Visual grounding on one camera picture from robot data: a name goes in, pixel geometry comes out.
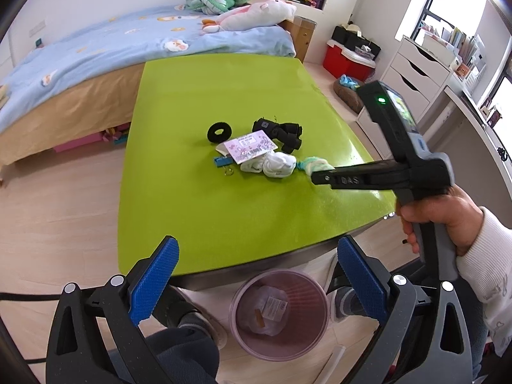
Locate bed with blue sheet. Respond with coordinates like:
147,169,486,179
0,5,297,133

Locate person's left leg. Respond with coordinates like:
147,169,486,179
106,310,228,384

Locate pink white axolotl plush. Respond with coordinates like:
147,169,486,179
200,1,298,35

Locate person's right hand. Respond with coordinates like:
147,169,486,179
395,186,485,257

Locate brown pet bed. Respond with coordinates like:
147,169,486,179
333,76,367,115

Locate green-topped table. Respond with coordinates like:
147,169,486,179
118,57,397,292

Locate black hair scrunchie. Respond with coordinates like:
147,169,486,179
207,121,231,143

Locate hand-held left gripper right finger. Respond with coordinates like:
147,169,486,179
337,235,486,384

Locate black socks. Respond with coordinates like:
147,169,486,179
252,117,303,154

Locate white socks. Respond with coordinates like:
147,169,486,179
240,151,298,181

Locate white mesh basket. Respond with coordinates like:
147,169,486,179
462,64,487,93

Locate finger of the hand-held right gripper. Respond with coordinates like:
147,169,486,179
311,158,402,191

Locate black chair armrest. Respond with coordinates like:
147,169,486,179
0,291,61,303

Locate tan bed base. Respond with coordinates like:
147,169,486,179
0,60,147,167

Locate person's right forearm white sleeve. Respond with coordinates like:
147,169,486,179
456,207,512,357

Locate pink box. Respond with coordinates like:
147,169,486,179
52,133,107,154

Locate black bags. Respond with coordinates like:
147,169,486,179
333,25,381,59

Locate red storage box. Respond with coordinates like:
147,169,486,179
323,40,377,82

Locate pink translucent waste bin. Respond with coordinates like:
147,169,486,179
229,270,331,362

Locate white drawer unit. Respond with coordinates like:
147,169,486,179
357,36,455,161

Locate blue binder clip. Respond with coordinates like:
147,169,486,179
213,155,236,177

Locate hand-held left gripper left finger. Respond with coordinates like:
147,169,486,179
46,235,180,384

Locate wooden nightstand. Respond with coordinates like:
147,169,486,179
279,16,317,63

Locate white desk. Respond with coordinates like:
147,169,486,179
443,75,512,219

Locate row of books and cards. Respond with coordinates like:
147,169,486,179
416,21,487,69

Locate white plastic packet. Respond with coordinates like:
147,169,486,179
248,288,289,335

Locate purple printed card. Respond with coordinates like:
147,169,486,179
222,131,278,165

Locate pale green fluffy cloth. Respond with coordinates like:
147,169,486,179
296,157,335,177

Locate colourful toys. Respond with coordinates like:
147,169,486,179
103,124,131,145

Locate small photo frame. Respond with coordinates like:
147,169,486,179
480,104,503,127

